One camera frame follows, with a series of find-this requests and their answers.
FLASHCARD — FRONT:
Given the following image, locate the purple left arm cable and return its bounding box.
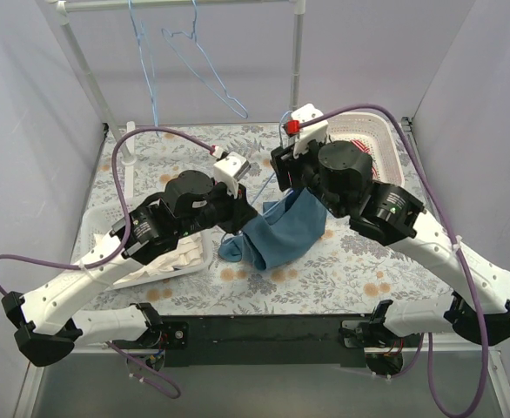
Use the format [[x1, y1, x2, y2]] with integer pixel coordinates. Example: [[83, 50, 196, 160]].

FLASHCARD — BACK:
[[0, 125, 230, 400]]

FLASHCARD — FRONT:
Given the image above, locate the white clothes rack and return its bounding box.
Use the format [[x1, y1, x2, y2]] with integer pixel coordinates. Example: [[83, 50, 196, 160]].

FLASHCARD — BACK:
[[45, 0, 306, 199]]

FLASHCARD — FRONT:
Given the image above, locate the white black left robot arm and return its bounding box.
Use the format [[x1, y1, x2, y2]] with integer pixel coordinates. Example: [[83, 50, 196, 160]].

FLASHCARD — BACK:
[[2, 170, 258, 367]]

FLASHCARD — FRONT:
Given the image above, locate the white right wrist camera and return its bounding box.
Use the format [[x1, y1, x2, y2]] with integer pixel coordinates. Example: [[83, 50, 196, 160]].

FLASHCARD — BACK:
[[283, 103, 328, 158]]

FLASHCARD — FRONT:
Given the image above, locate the white perforated laundry basket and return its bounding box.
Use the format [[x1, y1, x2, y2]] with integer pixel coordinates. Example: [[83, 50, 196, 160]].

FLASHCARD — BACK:
[[328, 111, 405, 186]]

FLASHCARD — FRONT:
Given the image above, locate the blue wire hanger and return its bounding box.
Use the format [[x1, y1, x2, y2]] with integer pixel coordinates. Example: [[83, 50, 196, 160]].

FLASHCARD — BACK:
[[127, 0, 159, 126], [222, 111, 295, 245], [160, 1, 249, 119]]

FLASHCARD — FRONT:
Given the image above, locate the white cloth in basket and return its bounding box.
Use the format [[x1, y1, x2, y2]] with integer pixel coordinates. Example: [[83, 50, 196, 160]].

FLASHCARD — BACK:
[[115, 233, 205, 285]]

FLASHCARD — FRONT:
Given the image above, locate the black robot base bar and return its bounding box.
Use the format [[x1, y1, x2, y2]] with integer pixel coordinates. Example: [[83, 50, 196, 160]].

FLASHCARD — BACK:
[[141, 300, 413, 375]]

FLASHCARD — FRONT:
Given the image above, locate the floral patterned table mat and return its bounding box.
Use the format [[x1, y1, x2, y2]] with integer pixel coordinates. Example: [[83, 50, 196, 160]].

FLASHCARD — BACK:
[[84, 123, 450, 315]]

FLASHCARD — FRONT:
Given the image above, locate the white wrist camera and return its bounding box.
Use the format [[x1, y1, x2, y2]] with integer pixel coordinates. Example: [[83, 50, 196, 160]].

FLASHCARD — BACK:
[[283, 103, 328, 158], [213, 152, 251, 199]]

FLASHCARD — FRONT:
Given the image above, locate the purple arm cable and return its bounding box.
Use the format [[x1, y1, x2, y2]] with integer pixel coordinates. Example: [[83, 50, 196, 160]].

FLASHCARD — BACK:
[[0, 125, 230, 400], [298, 103, 490, 417]]

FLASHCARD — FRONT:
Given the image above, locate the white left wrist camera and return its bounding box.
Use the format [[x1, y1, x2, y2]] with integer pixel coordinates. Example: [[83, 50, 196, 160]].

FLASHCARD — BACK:
[[213, 152, 251, 199]]

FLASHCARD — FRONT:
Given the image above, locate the teal blue tank top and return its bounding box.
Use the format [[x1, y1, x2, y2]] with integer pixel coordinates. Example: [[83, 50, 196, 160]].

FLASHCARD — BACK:
[[218, 190, 327, 271]]

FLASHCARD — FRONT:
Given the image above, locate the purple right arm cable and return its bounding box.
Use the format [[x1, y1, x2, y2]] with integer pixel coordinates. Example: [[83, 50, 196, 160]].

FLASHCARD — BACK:
[[298, 103, 490, 417]]

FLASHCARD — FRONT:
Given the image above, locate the white basket on left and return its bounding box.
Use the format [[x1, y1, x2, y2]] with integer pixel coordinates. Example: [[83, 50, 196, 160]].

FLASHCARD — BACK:
[[82, 206, 215, 291]]

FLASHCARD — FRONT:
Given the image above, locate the red white striped shirt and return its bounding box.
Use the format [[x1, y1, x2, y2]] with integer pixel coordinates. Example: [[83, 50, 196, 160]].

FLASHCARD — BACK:
[[352, 139, 372, 155]]

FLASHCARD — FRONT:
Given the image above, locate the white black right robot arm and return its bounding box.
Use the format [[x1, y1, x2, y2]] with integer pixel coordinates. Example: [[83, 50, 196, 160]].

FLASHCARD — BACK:
[[271, 140, 510, 346]]

